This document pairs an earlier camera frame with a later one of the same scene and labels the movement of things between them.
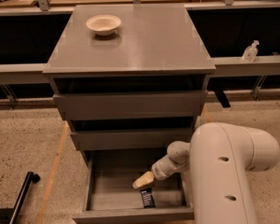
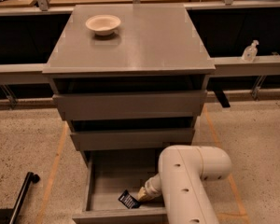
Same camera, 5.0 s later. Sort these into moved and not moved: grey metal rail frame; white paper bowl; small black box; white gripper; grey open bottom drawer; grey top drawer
Moved: white gripper; small black box
Not moved: grey open bottom drawer; white paper bowl; grey top drawer; grey metal rail frame
